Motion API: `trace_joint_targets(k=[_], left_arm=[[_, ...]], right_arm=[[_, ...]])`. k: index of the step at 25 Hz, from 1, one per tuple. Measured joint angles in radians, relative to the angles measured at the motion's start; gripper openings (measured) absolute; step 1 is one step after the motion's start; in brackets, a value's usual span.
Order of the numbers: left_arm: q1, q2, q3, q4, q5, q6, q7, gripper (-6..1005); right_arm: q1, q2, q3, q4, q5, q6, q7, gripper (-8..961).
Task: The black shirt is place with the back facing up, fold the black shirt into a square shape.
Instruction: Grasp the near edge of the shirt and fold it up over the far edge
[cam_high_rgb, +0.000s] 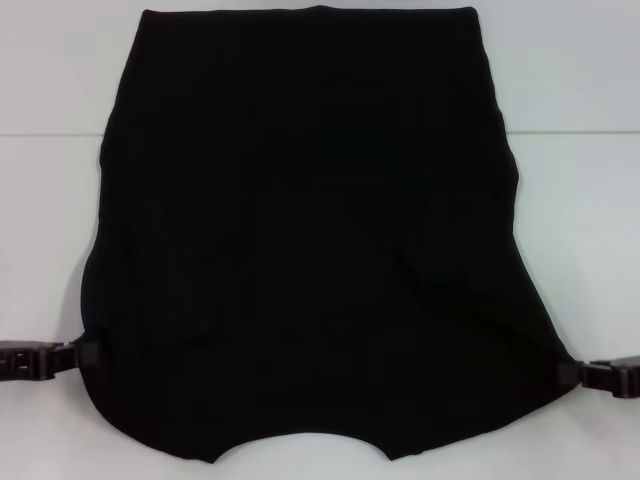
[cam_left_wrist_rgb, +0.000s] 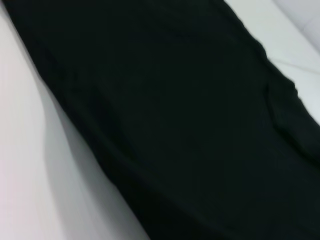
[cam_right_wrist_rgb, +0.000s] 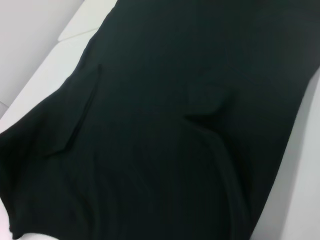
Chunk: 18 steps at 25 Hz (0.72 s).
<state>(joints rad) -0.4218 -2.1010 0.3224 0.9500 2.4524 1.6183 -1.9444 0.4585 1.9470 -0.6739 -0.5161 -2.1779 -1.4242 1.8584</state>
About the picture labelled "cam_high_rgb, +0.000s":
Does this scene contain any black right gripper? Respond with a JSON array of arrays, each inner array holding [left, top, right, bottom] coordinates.
[[557, 355, 640, 400]]

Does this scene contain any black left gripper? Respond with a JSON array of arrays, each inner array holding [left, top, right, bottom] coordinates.
[[0, 339, 99, 384]]

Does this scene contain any black shirt with FREE print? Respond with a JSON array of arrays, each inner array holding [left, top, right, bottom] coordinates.
[[82, 4, 576, 449]]

